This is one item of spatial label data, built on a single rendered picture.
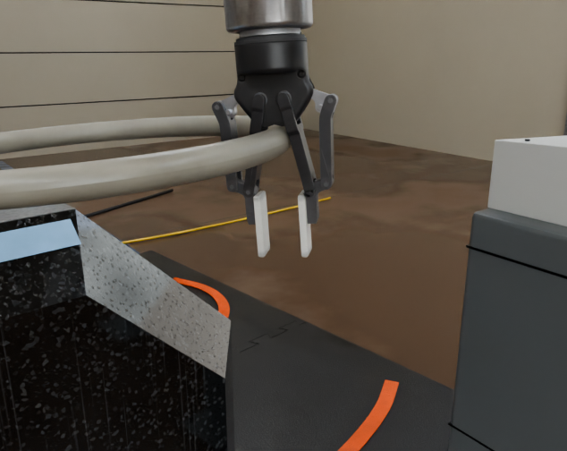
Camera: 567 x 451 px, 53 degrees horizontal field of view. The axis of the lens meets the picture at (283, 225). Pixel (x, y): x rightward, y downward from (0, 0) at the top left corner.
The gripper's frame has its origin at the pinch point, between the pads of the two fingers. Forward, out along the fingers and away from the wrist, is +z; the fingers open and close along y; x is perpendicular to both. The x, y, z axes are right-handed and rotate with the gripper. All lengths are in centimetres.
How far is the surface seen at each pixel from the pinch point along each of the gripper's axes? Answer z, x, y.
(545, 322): 21.8, -23.0, -33.4
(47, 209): -1.4, -3.8, 31.7
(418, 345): 85, -135, -18
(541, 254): 11.6, -24.1, -32.6
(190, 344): 21.0, -10.9, 17.6
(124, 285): 9.5, -5.4, 23.4
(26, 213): -1.5, -1.7, 33.4
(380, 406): 83, -92, -5
